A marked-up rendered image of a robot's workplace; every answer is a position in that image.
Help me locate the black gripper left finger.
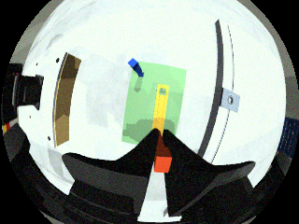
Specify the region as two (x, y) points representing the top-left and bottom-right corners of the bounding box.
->
(61, 128), (160, 214)

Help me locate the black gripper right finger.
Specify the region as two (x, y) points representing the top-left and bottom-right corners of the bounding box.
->
(162, 130), (255, 217)

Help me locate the blue pin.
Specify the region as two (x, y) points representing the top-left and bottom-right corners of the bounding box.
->
(128, 57), (143, 77)

